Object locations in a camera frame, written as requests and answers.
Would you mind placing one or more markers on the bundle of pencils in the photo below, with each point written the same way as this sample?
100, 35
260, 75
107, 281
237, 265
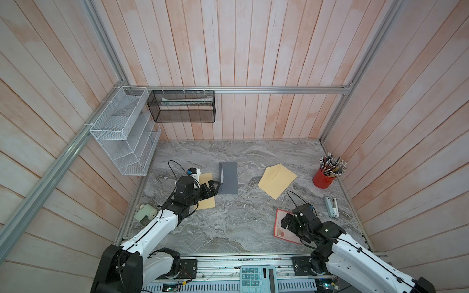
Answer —
332, 166

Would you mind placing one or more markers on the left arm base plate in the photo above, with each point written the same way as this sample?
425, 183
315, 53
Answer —
183, 269

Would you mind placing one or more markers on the grey envelope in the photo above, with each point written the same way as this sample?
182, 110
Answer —
228, 178

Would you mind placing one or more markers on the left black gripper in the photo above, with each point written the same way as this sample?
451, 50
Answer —
206, 193

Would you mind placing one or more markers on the white wire mesh shelf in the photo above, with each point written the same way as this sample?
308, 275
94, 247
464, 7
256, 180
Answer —
127, 132

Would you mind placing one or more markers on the yellow envelope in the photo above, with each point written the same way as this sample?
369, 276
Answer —
276, 180
208, 200

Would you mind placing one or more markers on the white stapler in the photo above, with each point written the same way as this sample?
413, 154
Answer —
332, 207

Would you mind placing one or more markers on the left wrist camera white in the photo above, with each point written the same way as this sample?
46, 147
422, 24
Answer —
195, 173

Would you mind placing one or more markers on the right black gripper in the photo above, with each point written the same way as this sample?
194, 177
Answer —
292, 222

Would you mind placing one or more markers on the black mesh basket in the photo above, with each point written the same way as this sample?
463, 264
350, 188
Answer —
182, 106

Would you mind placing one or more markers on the green tape dispenser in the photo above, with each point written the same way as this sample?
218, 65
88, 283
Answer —
145, 214

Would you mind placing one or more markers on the red pencil cup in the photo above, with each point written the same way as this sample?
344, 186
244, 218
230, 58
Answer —
321, 180

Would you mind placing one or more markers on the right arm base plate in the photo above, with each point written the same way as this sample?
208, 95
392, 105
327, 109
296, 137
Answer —
308, 266

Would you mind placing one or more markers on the teal calculator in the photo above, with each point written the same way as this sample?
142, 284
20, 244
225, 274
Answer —
258, 279

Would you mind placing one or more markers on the red bordered card right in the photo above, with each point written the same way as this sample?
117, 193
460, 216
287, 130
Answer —
284, 233

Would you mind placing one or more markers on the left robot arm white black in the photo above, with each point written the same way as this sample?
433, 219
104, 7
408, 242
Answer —
130, 267

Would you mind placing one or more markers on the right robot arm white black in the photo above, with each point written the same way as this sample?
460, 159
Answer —
336, 252

